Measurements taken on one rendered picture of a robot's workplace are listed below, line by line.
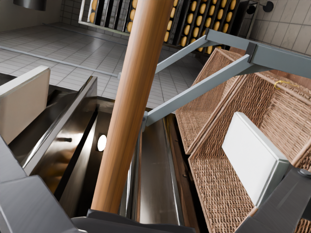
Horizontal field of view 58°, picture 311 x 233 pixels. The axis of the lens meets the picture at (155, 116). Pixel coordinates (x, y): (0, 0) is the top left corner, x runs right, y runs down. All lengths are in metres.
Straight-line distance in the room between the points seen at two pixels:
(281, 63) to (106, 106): 1.34
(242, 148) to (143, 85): 0.11
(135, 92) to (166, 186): 0.87
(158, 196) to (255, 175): 0.90
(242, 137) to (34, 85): 0.13
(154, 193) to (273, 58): 0.64
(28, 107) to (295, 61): 0.61
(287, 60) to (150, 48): 0.49
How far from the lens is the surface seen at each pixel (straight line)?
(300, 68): 0.71
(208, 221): 0.98
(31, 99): 0.17
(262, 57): 0.67
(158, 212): 0.99
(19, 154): 1.16
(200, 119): 1.77
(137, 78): 0.25
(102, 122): 1.90
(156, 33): 0.25
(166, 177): 1.15
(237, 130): 0.19
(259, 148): 0.16
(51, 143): 0.95
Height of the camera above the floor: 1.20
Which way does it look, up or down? 7 degrees down
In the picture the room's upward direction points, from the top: 77 degrees counter-clockwise
